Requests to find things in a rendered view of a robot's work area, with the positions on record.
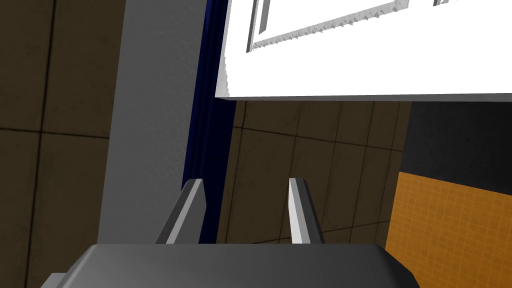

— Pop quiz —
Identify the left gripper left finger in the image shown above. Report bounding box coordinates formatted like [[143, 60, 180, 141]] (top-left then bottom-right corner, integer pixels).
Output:
[[155, 178, 206, 245]]

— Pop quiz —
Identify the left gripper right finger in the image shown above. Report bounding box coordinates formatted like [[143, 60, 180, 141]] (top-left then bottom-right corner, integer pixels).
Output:
[[287, 177, 326, 245]]

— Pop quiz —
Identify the white panelled door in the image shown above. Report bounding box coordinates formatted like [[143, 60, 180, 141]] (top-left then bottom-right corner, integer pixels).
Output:
[[215, 0, 512, 103]]

